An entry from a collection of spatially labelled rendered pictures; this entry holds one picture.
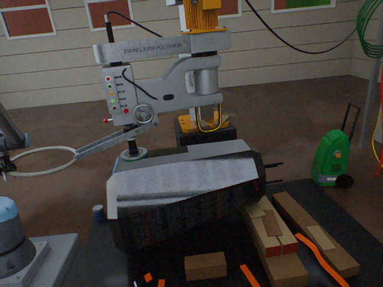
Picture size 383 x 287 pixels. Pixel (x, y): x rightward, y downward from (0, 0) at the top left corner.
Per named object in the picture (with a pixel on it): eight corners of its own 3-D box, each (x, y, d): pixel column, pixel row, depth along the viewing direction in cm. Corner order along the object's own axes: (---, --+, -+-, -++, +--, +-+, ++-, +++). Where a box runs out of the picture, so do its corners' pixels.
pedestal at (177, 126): (177, 171, 348) (170, 118, 320) (225, 163, 356) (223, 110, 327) (184, 200, 288) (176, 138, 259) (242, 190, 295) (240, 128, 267)
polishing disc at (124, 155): (115, 155, 216) (115, 153, 216) (137, 146, 229) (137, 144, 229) (129, 162, 202) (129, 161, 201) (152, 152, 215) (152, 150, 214)
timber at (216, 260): (186, 281, 194) (184, 269, 189) (185, 268, 205) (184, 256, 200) (227, 276, 195) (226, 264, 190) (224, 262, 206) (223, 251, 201)
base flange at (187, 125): (178, 119, 313) (178, 115, 311) (218, 113, 318) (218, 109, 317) (183, 133, 268) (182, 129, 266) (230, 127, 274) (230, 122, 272)
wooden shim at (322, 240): (306, 228, 218) (306, 226, 218) (317, 226, 219) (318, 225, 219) (322, 251, 195) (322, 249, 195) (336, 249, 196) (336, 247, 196)
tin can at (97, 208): (107, 215, 274) (104, 205, 269) (101, 222, 265) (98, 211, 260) (99, 213, 277) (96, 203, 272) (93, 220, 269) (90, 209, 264)
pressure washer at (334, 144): (339, 172, 310) (349, 100, 277) (352, 189, 278) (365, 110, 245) (307, 173, 315) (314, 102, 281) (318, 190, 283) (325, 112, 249)
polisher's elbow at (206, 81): (194, 91, 223) (191, 67, 215) (216, 88, 224) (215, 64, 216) (195, 96, 205) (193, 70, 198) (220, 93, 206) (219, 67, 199)
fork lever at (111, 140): (157, 118, 221) (154, 113, 219) (161, 125, 203) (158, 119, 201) (78, 153, 213) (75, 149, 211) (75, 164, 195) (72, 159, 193)
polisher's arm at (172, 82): (215, 109, 233) (212, 51, 214) (225, 116, 212) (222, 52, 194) (131, 124, 217) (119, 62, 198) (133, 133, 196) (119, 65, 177)
